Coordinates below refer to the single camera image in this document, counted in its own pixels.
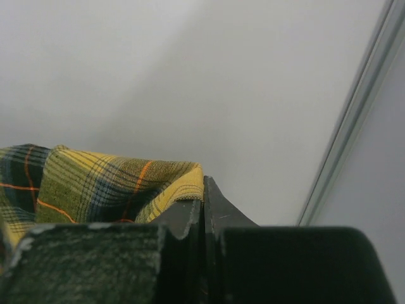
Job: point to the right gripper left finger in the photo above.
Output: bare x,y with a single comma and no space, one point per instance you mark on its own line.
108,263

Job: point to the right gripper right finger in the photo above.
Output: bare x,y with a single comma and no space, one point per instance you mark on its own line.
249,263

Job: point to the yellow plaid long sleeve shirt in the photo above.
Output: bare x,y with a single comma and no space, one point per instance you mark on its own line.
64,185

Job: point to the right corner aluminium post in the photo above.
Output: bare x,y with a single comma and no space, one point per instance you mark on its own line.
385,42

